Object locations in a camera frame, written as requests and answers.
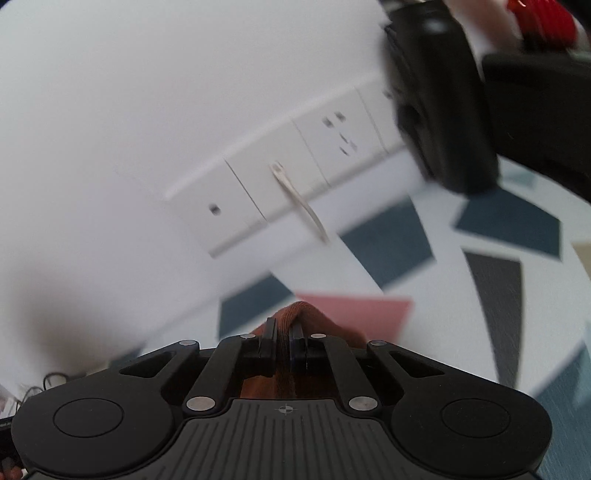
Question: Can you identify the geometric patterned desk mat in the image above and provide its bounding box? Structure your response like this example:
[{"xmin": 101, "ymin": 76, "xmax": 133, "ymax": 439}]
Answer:
[{"xmin": 217, "ymin": 154, "xmax": 591, "ymax": 480}]

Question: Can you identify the white wall socket plate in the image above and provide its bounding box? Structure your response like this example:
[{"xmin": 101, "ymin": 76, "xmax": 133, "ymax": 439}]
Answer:
[{"xmin": 165, "ymin": 85, "xmax": 408, "ymax": 259}]

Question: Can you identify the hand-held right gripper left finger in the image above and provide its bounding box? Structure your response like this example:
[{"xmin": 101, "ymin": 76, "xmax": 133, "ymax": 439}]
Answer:
[{"xmin": 119, "ymin": 318, "xmax": 279, "ymax": 415}]

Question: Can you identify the white plugged cable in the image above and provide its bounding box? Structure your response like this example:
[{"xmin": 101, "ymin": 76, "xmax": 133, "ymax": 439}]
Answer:
[{"xmin": 269, "ymin": 161, "xmax": 331, "ymax": 246}]

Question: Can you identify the black bottle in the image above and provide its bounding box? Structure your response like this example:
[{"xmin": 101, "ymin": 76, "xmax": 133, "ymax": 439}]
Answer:
[{"xmin": 381, "ymin": 0, "xmax": 501, "ymax": 195}]

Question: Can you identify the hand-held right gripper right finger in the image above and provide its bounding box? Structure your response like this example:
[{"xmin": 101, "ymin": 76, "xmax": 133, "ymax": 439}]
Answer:
[{"xmin": 289, "ymin": 322, "xmax": 447, "ymax": 415}]

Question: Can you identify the red and white cloth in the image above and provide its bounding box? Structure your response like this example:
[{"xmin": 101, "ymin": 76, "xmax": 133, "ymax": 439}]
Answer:
[{"xmin": 505, "ymin": 0, "xmax": 583, "ymax": 48}]

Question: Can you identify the rust brown garment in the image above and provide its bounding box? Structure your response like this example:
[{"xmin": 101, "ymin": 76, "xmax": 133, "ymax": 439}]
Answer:
[{"xmin": 240, "ymin": 301, "xmax": 366, "ymax": 400}]

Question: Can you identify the black padded object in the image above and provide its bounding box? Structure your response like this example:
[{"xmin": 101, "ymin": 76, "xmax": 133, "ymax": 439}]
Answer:
[{"xmin": 481, "ymin": 52, "xmax": 591, "ymax": 205}]

